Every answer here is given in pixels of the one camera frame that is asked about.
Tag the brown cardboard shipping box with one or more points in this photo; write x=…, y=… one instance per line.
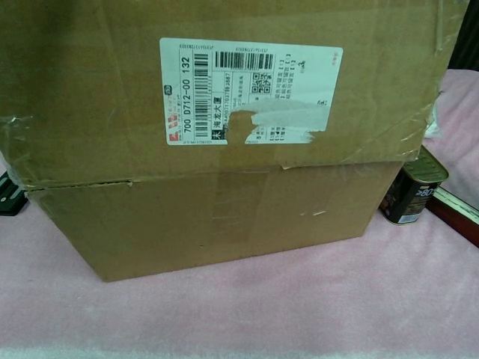
x=112, y=112

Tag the long dark red box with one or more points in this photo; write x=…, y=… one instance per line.
x=460, y=220

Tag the gold rectangular tin can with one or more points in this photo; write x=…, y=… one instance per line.
x=408, y=194

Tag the black slotted metal plate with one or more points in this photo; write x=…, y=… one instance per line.
x=11, y=198

